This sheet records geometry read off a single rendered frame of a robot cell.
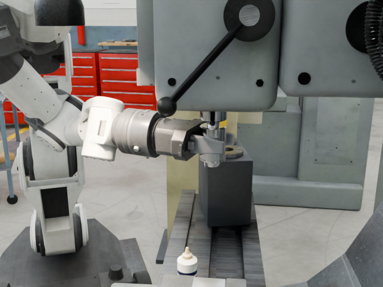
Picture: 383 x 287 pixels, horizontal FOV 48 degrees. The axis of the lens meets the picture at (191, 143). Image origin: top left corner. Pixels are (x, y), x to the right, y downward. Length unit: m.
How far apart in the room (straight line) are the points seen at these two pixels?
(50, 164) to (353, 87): 1.00
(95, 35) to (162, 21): 9.52
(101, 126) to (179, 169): 1.82
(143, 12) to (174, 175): 1.99
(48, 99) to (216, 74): 0.52
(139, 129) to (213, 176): 0.40
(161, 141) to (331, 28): 0.34
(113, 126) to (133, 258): 1.27
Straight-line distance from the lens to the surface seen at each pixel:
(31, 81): 1.04
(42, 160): 1.41
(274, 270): 2.73
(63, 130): 1.08
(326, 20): 0.64
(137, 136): 0.79
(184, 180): 2.66
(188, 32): 0.65
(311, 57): 0.64
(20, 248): 1.89
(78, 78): 5.69
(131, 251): 2.10
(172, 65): 0.65
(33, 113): 1.07
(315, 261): 2.87
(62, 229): 1.59
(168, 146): 0.76
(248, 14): 0.61
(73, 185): 1.46
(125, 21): 10.00
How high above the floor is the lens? 1.46
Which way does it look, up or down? 17 degrees down
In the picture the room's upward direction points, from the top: straight up
